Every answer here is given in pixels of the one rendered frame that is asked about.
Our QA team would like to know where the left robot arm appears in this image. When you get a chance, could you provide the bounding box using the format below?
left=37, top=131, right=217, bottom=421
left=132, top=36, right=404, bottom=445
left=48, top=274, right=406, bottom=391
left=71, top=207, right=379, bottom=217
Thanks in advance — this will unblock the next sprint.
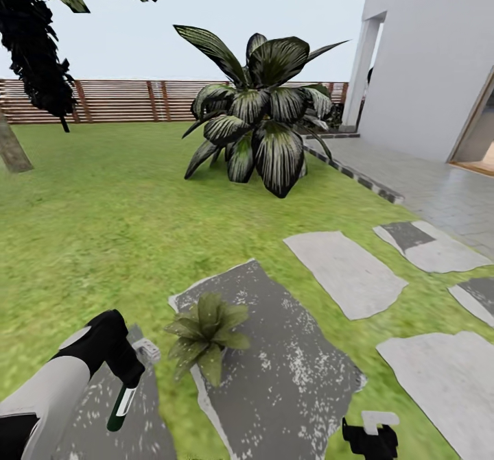
left=0, top=310, right=161, bottom=460

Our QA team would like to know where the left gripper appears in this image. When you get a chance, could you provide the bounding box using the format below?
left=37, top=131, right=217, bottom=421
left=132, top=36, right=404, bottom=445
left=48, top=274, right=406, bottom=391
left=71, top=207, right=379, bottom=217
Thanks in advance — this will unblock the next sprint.
left=106, top=343, right=145, bottom=387

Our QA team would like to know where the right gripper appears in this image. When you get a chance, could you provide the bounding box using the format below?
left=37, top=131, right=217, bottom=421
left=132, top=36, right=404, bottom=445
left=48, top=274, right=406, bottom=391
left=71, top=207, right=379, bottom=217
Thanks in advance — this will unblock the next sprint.
left=342, top=417, right=398, bottom=460

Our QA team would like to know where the insectifuge atomizer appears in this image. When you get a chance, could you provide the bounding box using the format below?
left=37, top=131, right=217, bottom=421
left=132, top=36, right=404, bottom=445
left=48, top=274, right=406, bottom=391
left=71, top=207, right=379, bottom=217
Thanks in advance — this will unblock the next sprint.
left=106, top=384, right=137, bottom=432

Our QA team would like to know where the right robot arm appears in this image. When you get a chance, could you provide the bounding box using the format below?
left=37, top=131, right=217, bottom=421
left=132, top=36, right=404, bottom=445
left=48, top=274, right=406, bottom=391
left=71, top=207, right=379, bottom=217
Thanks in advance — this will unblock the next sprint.
left=342, top=411, right=399, bottom=460

